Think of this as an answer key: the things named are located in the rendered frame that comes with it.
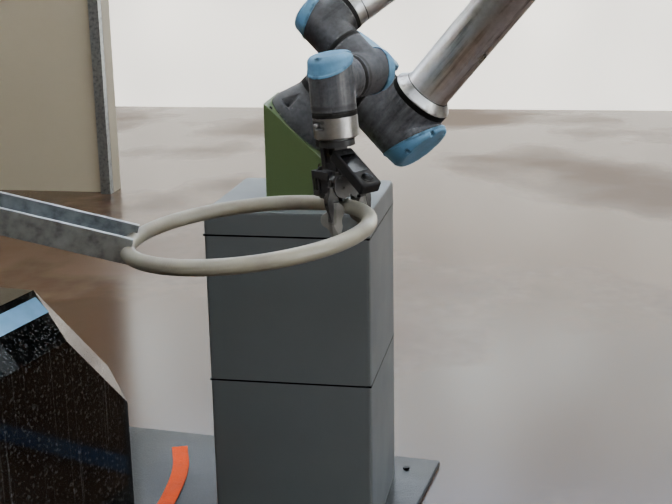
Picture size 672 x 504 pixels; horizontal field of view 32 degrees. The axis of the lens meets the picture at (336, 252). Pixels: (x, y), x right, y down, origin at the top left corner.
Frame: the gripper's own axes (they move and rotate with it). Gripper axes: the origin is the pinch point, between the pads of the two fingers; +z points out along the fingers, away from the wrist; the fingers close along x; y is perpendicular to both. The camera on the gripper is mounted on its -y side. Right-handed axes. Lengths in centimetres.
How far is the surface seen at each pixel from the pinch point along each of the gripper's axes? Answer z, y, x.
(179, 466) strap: 82, 98, 1
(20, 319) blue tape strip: 3, 14, 65
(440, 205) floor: 89, 318, -274
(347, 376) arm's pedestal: 43, 33, -17
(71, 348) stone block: 11, 14, 56
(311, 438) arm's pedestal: 59, 40, -9
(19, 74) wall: 0, 504, -111
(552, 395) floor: 92, 77, -125
